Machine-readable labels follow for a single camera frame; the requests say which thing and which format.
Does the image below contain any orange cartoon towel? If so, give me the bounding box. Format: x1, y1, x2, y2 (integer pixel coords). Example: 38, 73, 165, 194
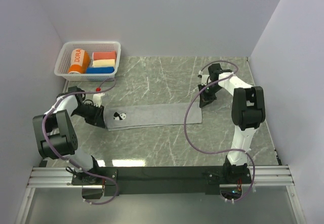
68, 49, 91, 74

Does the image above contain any blue rolled towel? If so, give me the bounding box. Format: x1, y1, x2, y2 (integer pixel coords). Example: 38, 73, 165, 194
86, 67, 115, 74

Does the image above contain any cream rolled towel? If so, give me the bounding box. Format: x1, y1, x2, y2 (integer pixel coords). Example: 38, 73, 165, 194
93, 59, 116, 68

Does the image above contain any red rolled towel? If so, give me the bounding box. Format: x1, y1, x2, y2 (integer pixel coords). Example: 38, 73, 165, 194
93, 51, 116, 60

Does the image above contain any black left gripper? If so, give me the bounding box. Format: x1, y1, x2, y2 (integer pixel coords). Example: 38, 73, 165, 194
72, 102, 106, 128

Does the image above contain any white plastic basket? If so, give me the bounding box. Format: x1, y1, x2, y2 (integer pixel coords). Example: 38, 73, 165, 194
54, 41, 121, 81

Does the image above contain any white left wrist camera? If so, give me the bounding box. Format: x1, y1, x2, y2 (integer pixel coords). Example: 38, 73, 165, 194
92, 87, 106, 107

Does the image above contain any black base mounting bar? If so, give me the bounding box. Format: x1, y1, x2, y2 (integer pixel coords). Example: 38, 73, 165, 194
65, 164, 253, 199

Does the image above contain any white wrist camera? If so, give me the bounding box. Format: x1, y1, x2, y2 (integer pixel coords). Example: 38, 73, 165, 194
198, 71, 211, 86
92, 87, 106, 107

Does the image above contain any grey towel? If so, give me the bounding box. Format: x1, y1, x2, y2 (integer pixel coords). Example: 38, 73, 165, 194
103, 103, 189, 131

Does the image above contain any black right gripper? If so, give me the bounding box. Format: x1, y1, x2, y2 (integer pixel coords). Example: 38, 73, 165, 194
198, 83, 222, 108

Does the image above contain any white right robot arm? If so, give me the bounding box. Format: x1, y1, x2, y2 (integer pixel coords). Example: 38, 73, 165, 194
198, 63, 265, 183

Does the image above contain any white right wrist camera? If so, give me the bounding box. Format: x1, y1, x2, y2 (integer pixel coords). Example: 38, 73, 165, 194
198, 71, 211, 86

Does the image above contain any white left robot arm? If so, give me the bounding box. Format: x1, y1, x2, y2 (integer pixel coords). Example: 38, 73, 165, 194
32, 86, 106, 185

